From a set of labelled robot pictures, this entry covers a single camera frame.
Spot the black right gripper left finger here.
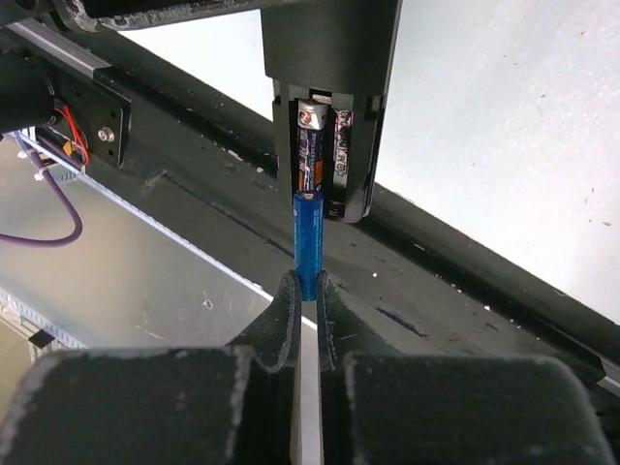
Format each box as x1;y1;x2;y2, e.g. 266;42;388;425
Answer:
1;272;301;464

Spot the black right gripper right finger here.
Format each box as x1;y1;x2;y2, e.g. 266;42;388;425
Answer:
317;273;618;464

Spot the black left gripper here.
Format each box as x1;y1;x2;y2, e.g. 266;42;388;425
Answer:
48;1;339;32

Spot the blue AAA battery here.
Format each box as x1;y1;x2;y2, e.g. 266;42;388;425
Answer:
294;191;324;302

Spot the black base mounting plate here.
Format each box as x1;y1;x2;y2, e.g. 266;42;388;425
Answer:
47;28;620;388

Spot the black silver installed battery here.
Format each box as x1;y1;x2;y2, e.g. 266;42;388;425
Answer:
296;100;328;192

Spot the aluminium front rail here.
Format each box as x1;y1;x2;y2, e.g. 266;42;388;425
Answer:
7;19;111;78

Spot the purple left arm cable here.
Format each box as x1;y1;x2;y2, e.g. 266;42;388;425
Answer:
0;147;84;251

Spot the white slotted cable duct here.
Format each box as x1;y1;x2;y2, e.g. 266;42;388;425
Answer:
1;289;86;350

